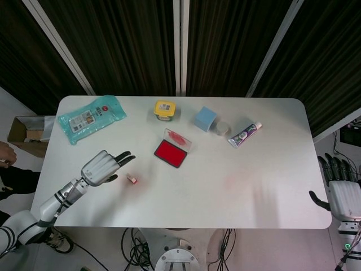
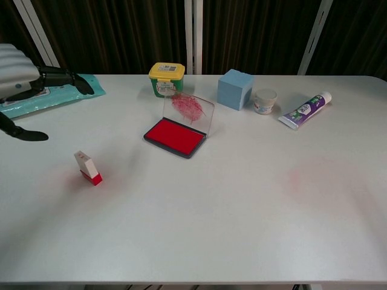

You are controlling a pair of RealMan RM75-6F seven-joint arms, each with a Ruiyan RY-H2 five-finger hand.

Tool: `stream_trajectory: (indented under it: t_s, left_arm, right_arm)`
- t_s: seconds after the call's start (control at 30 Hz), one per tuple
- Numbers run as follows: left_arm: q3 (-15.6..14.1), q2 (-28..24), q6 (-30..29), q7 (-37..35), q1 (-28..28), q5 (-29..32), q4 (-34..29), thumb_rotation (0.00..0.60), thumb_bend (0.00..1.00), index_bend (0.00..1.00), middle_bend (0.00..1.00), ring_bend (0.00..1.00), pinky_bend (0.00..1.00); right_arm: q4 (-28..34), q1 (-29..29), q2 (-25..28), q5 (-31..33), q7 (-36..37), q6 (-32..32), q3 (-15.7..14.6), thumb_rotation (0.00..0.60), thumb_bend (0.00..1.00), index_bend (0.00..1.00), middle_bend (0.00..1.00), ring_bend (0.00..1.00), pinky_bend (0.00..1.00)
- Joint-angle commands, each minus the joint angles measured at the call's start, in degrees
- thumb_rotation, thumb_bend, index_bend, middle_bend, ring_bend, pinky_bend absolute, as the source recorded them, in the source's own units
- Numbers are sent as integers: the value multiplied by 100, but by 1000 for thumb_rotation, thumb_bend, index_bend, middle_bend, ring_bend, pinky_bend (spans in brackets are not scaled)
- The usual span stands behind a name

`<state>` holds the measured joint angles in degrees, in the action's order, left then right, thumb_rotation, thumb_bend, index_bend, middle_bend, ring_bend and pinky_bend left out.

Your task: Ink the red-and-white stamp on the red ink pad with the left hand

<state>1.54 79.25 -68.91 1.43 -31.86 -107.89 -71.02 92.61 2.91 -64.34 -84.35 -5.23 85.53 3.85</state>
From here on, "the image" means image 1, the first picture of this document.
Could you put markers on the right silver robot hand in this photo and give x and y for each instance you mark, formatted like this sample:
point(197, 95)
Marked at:
point(342, 197)

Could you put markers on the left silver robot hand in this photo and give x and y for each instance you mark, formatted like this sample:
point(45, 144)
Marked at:
point(97, 168)

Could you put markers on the small red stamp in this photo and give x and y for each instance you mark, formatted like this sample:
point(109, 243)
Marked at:
point(132, 179)

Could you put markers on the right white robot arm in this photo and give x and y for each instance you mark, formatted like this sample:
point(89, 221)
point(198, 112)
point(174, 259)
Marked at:
point(349, 234)

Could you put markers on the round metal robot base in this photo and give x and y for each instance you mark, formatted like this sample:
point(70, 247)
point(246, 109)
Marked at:
point(176, 258)

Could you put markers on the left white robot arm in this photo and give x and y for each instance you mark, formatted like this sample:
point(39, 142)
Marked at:
point(48, 206)

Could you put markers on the person's bare hand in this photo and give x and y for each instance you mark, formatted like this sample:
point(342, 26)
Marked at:
point(7, 153)

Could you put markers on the teal wet wipes pack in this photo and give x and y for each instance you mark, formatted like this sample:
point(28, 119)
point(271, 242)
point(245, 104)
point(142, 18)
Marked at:
point(87, 120)

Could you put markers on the black electronic device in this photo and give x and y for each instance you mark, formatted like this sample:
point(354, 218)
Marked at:
point(349, 135)

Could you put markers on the red ink pad clear lid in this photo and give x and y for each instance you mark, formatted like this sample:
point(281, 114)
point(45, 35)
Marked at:
point(170, 153)

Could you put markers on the person's black trousers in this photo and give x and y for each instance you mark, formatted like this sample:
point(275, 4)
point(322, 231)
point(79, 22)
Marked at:
point(17, 183)

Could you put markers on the black white sneaker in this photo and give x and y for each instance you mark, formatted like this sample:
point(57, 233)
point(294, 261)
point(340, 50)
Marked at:
point(60, 241)

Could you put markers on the brown cardboard box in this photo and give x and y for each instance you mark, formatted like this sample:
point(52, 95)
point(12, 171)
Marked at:
point(19, 138)

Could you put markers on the yellow lid container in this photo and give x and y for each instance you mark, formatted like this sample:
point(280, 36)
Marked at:
point(164, 108)

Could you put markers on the purple white toothpaste tube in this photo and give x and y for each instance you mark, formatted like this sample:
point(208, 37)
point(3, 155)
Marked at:
point(244, 135)

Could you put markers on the light blue cube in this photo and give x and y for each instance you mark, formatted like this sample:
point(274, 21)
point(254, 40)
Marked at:
point(205, 117)

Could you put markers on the small round grey tin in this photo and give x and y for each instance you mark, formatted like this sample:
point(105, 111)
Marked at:
point(222, 128)

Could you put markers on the white frame post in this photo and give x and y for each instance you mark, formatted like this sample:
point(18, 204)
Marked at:
point(180, 48)
point(273, 50)
point(59, 48)

